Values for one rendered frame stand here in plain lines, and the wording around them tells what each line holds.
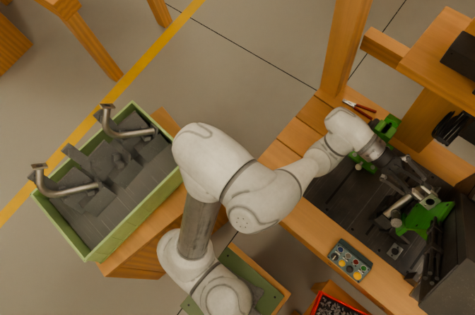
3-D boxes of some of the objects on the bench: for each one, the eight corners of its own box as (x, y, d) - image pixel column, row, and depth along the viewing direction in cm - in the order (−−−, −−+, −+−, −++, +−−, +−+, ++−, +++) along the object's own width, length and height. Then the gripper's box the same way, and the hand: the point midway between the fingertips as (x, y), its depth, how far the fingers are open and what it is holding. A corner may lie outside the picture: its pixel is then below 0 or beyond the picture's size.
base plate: (545, 388, 132) (548, 389, 130) (290, 187, 166) (290, 186, 164) (601, 288, 140) (605, 288, 139) (348, 118, 175) (348, 116, 173)
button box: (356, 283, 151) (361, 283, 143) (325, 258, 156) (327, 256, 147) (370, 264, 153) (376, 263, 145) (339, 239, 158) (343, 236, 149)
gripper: (360, 172, 131) (414, 220, 130) (395, 143, 123) (453, 193, 121) (362, 163, 137) (414, 207, 136) (396, 134, 129) (452, 181, 127)
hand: (425, 193), depth 129 cm, fingers closed on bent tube, 3 cm apart
